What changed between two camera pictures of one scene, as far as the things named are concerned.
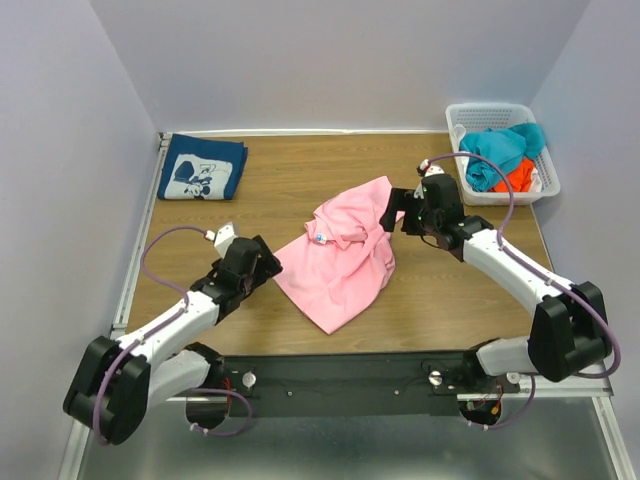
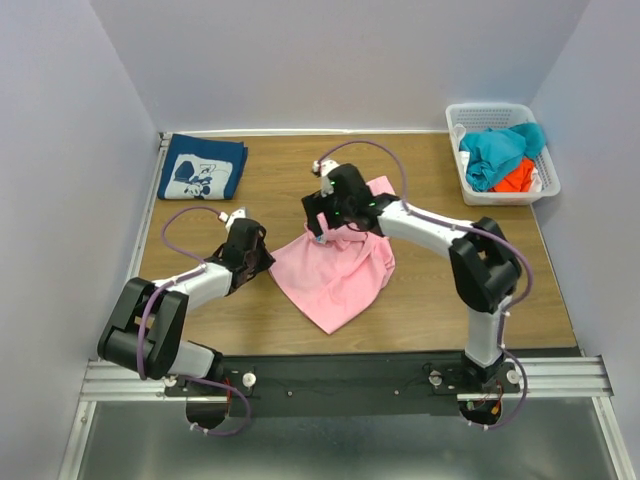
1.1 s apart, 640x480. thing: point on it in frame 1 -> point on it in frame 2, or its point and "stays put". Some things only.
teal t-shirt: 499,149 stays put
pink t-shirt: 345,257 stays put
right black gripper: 400,210 -> 313,212
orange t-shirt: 520,179 stays put
